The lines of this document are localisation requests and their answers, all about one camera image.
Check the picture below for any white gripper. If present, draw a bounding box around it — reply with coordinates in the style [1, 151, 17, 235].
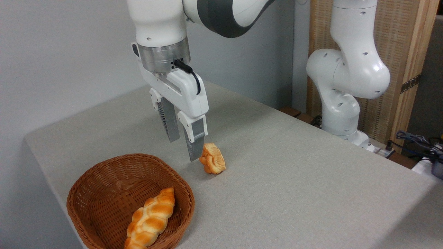
[131, 43, 209, 162]

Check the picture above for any long braided bread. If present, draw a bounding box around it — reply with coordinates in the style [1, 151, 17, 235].
[124, 187, 175, 249]

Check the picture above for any small round bread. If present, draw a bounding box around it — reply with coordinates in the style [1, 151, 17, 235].
[199, 143, 226, 175]

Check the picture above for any brown wicker basket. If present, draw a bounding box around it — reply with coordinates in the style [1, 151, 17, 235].
[66, 154, 195, 249]

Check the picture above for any brown wooden foot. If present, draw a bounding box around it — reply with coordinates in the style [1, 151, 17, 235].
[279, 106, 302, 118]

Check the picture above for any black metal hinge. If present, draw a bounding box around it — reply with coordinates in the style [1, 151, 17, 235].
[400, 74, 422, 94]

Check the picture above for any wooden woven screen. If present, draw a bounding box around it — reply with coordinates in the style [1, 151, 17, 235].
[307, 0, 441, 153]

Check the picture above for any white box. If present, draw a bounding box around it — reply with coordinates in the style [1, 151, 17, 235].
[411, 157, 443, 179]

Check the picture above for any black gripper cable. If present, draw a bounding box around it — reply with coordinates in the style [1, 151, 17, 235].
[173, 59, 201, 95]

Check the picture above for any blue-grey cable bundle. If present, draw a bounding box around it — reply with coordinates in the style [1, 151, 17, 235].
[396, 130, 443, 160]

